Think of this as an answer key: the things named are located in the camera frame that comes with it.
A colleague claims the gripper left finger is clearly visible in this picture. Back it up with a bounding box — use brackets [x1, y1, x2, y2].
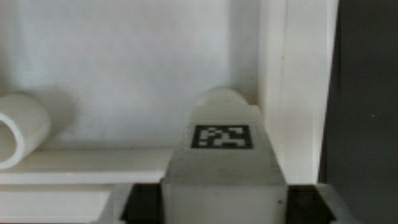
[96, 184, 133, 224]

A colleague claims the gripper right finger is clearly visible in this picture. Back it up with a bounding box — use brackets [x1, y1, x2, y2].
[314, 184, 364, 224]

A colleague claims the white table leg angled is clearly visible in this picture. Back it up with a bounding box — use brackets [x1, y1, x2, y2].
[161, 88, 287, 224]

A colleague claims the white square table top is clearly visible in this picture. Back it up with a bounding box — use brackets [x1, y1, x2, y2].
[0, 0, 339, 224]

